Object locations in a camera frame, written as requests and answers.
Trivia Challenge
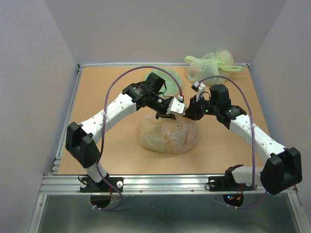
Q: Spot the banana print plastic bag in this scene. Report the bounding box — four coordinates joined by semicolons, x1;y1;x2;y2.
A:
138;112;201;154

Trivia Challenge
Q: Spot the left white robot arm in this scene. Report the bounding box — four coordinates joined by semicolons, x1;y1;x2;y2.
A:
65;73;185;191

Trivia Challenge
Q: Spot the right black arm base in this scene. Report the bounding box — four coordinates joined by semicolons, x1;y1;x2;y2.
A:
205;165;252;208

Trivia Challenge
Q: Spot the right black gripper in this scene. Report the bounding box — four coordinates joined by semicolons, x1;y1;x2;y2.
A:
181;94;219;120

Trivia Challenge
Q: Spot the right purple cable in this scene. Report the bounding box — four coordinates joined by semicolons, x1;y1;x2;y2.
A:
200;76;268;210

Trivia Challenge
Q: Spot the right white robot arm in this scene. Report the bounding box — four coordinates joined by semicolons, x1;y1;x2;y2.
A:
184;82;302;195

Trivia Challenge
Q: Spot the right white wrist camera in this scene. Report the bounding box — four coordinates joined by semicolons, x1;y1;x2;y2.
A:
191;82;206;102

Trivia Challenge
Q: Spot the light green fruit plate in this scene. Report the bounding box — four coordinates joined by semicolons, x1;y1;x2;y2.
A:
144;68;183;98

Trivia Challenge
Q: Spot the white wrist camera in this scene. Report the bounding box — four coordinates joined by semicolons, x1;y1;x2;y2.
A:
191;82;206;102
166;96;186;116

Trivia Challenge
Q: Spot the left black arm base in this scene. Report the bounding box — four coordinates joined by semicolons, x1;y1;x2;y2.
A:
77;175;124;211

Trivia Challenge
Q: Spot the purple cable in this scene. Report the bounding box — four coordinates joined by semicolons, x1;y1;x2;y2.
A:
200;76;268;210
91;66;185;211

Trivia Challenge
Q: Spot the tied green plastic bag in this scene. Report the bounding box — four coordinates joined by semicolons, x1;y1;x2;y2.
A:
185;50;243;83

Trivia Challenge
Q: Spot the aluminium front rail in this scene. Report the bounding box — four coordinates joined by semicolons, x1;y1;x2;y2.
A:
39;174;265;196

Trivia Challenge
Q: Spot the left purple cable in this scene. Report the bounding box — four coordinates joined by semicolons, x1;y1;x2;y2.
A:
91;66;185;211

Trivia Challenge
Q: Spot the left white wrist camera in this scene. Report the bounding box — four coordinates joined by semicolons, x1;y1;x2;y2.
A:
166;96;186;116

